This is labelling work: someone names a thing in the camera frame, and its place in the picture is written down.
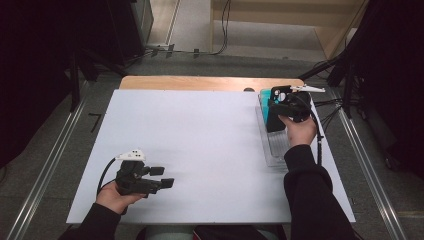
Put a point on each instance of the aluminium floor rail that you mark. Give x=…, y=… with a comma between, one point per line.
x=43, y=176
x=370, y=173

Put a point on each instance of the white table board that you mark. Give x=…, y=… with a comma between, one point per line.
x=200, y=200

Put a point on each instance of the black metal stand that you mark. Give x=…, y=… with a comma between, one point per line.
x=348, y=90

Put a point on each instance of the dark round table grommet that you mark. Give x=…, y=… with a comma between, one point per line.
x=248, y=89

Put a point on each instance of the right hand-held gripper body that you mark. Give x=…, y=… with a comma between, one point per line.
x=296, y=108

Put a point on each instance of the person's right hand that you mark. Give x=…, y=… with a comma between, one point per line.
x=301, y=133

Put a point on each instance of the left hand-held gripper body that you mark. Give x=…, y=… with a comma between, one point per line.
x=131, y=181

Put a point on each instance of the black curtain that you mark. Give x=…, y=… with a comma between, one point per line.
x=393, y=66
x=33, y=66

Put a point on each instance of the light wooden shelf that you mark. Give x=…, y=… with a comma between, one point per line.
x=266, y=13

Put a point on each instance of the wooden table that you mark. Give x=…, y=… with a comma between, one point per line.
x=200, y=83

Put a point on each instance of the person's left hand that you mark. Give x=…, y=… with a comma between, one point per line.
x=113, y=200

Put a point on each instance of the black phone case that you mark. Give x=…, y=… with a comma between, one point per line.
x=274, y=125

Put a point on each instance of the clear plastic tray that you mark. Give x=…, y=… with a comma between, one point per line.
x=275, y=150

